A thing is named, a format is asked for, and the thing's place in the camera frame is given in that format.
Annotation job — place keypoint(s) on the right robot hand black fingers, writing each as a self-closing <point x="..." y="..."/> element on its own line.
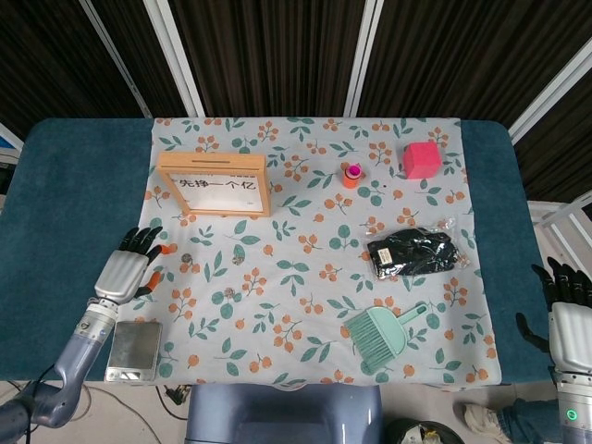
<point x="573" y="333"/>

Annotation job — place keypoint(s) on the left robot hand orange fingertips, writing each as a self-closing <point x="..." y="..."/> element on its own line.
<point x="120" y="273"/>

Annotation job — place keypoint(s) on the silver coin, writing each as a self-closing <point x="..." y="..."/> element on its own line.
<point x="229" y="292"/>
<point x="186" y="258"/>
<point x="238" y="260"/>

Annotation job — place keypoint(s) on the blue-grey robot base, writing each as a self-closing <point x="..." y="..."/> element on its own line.
<point x="277" y="416"/>

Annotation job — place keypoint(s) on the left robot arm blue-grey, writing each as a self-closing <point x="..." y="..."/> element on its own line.
<point x="76" y="351"/>

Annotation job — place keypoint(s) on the green bristle hand brush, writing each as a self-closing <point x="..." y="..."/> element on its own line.
<point x="367" y="340"/>

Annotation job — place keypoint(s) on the silver digital scale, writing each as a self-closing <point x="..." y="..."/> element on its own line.
<point x="134" y="347"/>

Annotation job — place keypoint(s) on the teal table cover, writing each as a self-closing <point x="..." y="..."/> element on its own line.
<point x="69" y="208"/>

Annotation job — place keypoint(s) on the person leg in jeans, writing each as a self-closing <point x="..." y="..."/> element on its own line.
<point x="527" y="418"/>

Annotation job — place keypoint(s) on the white sneaker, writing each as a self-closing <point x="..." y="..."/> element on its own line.
<point x="481" y="416"/>

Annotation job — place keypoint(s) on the black power plug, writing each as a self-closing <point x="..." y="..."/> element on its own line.
<point x="176" y="395"/>

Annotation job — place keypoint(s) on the black gloves in plastic bag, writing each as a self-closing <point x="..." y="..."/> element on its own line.
<point x="416" y="254"/>

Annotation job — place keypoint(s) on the green dustpan brush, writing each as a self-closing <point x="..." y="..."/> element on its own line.
<point x="393" y="330"/>

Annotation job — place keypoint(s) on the dark slatted partition panel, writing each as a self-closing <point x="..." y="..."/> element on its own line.
<point x="268" y="55"/>
<point x="144" y="60"/>
<point x="564" y="152"/>
<point x="462" y="55"/>
<point x="46" y="55"/>

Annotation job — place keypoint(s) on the floral print tablecloth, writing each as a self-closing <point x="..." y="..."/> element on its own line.
<point x="300" y="287"/>

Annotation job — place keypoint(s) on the black waste bin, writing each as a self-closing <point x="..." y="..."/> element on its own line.
<point x="402" y="434"/>

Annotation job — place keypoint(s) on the pink foam cube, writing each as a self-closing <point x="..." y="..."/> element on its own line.
<point x="421" y="159"/>

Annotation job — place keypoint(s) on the orange cylinder pink cap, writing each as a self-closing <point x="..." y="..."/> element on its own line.
<point x="351" y="178"/>

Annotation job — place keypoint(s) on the wooden coin bank frame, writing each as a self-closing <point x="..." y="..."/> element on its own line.
<point x="213" y="159"/>

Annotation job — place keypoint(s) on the white partition post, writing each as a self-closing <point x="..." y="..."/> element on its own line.
<point x="117" y="60"/>
<point x="363" y="55"/>
<point x="174" y="55"/>
<point x="550" y="94"/>

